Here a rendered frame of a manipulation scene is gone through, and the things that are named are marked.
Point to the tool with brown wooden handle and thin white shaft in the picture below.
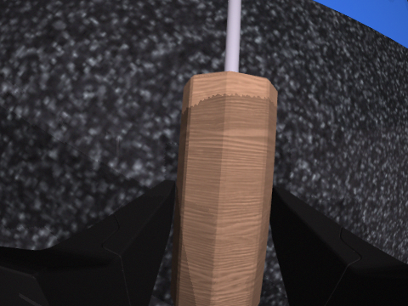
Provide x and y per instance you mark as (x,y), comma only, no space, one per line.
(226,165)

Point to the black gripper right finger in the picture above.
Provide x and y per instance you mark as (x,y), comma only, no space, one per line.
(323,264)

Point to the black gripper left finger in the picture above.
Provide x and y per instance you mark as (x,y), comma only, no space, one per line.
(113,263)

